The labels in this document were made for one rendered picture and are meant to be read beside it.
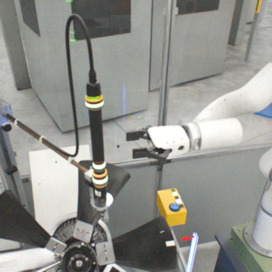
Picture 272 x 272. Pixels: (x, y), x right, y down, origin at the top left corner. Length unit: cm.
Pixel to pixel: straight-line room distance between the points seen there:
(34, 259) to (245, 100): 94
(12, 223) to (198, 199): 141
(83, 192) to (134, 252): 29
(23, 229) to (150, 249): 46
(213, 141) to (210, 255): 187
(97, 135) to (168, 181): 126
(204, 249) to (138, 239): 155
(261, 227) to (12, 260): 100
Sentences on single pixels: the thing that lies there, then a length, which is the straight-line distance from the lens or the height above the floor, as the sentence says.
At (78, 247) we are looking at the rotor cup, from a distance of 107.
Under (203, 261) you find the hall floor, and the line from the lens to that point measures 261.
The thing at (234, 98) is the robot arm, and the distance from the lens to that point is 94.
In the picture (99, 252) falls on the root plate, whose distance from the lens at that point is 116.
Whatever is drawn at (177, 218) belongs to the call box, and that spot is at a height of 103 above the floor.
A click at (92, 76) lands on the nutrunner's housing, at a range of 70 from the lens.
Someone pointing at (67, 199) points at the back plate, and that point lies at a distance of 134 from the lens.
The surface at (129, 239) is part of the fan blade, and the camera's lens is 117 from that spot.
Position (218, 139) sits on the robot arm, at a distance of 87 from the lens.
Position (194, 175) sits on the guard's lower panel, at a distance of 203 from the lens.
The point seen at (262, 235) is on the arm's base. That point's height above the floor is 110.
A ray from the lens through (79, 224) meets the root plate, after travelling 115.
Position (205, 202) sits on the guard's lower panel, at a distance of 226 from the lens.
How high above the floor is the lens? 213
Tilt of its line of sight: 34 degrees down
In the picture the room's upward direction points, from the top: straight up
